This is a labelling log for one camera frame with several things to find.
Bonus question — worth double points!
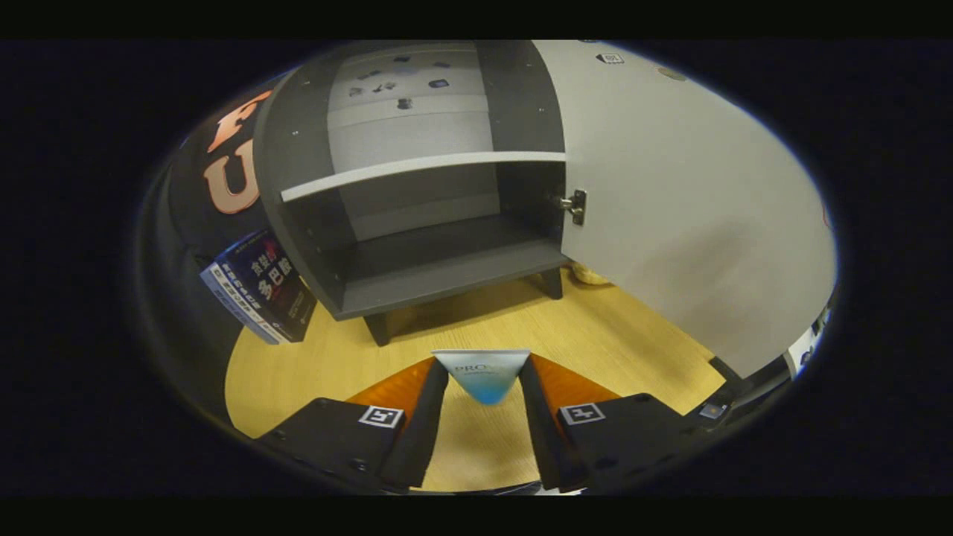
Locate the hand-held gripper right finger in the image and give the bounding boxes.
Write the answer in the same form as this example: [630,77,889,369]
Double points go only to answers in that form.
[517,354,715,494]

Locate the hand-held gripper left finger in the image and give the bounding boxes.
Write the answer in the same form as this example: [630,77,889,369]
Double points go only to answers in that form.
[257,356,450,494]

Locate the blue and white tube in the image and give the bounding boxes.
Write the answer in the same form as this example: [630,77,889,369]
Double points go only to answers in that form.
[432,349,532,406]

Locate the white cabinet door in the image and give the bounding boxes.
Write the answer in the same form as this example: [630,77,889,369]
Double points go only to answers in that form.
[532,41,838,379]

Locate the dark grey cabinet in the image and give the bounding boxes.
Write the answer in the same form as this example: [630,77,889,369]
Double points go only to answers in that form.
[253,41,568,347]

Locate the pale yellow soft object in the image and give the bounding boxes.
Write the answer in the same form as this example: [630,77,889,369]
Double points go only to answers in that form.
[570,262,613,287]

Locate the dark blue book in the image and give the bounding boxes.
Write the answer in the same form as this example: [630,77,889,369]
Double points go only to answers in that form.
[214,229,318,344]
[200,262,287,345]

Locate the metal door hinge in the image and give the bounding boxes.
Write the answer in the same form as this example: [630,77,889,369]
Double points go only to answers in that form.
[560,189,588,227]

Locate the white cabinet shelf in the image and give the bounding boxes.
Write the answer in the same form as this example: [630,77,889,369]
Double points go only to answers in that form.
[281,151,567,203]

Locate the white power strip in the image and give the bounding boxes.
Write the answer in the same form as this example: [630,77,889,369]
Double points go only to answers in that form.
[788,313,831,373]

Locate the black backdrop cloth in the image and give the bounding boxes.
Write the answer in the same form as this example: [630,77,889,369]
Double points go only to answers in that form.
[138,74,280,425]

